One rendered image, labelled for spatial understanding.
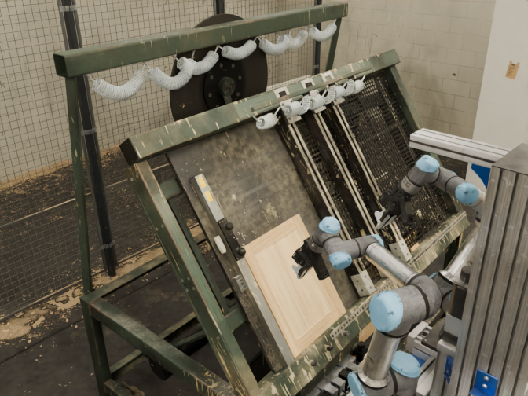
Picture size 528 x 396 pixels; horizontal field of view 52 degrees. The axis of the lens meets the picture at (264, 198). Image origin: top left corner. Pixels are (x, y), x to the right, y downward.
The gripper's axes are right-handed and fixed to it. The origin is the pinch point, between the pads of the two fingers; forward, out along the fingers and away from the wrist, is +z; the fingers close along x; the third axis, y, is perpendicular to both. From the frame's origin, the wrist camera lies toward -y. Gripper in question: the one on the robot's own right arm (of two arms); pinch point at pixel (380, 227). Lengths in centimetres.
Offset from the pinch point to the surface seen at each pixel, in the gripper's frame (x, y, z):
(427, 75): -462, 362, 56
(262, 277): 18, 19, 55
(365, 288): -48, 10, 56
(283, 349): 13, -10, 70
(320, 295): -19, 11, 60
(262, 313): 22, 4, 62
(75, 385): 43, 71, 229
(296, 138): -12, 79, 15
